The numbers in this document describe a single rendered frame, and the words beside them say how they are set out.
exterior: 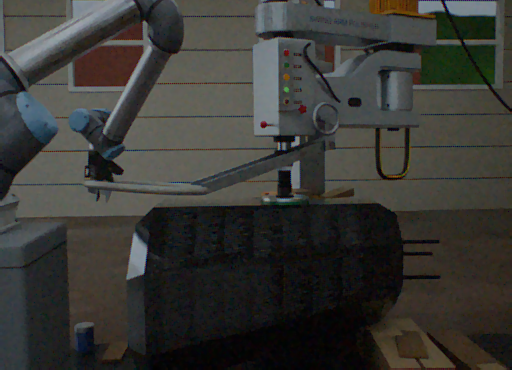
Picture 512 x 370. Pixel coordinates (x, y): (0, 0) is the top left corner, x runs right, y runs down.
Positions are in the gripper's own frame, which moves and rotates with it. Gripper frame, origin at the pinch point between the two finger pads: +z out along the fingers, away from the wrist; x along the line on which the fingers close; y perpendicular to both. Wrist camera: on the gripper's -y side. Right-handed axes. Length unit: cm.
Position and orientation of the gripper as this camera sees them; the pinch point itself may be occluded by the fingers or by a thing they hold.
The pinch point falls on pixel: (103, 198)
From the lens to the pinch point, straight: 243.5
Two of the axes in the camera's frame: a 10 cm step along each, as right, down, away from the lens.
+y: -5.1, 0.2, -8.6
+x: 8.6, 0.7, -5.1
